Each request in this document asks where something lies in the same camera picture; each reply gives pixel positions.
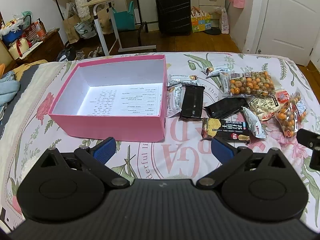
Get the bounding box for white snack packet vertical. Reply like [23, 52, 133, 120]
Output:
[219, 72, 231, 96]

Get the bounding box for brown paper bag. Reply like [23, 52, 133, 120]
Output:
[63, 15, 80, 44]

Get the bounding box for black snack bar packet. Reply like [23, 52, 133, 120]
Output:
[180, 85, 205, 121]

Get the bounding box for clear bag coated peanuts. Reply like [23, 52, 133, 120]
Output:
[228, 71, 275, 97]

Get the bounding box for white door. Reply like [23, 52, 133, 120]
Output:
[257, 0, 319, 66]

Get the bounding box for white snack packet horizontal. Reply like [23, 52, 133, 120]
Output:
[168, 75, 199, 87]

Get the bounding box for small red white packet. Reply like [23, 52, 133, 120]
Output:
[275, 89, 290, 104]

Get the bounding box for white small snack packet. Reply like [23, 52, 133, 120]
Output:
[242, 107, 266, 139]

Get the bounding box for beige printed snack bag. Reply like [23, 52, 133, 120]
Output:
[248, 95, 281, 121]

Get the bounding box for white patterned paper bag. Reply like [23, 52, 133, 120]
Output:
[217, 7, 229, 34]

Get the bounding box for black gold cracker packet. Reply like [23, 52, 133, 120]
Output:
[201, 118, 250, 144]

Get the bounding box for floral bed sheet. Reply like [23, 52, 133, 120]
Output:
[1, 53, 319, 232]

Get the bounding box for light blue blanket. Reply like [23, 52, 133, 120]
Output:
[0, 71, 20, 106]

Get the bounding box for teal shopping bag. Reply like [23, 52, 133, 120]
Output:
[112, 1, 136, 30]

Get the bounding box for dark wooden nightstand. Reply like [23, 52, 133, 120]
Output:
[4, 28, 65, 73]

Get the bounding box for pink cardboard box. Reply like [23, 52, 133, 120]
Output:
[48, 55, 168, 142]

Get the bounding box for black suitcase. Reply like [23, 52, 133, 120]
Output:
[155, 0, 191, 37]

